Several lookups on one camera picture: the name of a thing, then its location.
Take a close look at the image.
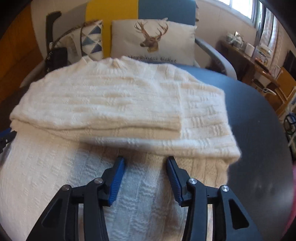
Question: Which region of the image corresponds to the cream knitted sweater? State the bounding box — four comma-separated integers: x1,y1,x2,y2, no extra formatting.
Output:
1,57,241,240

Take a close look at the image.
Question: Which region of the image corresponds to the wooden folding chair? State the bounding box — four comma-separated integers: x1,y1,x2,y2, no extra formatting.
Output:
265,67,295,117

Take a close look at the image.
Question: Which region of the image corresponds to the black handbag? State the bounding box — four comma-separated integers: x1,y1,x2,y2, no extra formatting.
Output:
45,47,68,73

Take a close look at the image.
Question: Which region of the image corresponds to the blue toy ride-on car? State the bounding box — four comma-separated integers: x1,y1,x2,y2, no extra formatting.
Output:
283,113,296,136

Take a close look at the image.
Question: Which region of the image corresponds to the triangle pattern cushion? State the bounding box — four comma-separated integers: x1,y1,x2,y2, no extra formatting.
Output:
49,19,104,64

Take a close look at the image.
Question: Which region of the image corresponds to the wooden side table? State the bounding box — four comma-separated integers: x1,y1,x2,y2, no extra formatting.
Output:
216,40,280,90

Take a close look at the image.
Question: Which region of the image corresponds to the blue yellow grey sofa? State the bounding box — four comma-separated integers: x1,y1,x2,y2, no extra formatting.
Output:
19,0,238,88

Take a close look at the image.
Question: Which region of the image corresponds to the black television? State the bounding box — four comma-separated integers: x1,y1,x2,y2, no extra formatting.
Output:
283,50,296,76

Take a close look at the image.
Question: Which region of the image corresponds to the white mug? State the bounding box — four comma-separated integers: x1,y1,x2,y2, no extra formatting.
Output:
244,43,255,57

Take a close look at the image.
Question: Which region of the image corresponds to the deer print cushion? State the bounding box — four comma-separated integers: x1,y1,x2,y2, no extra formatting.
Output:
110,19,197,66

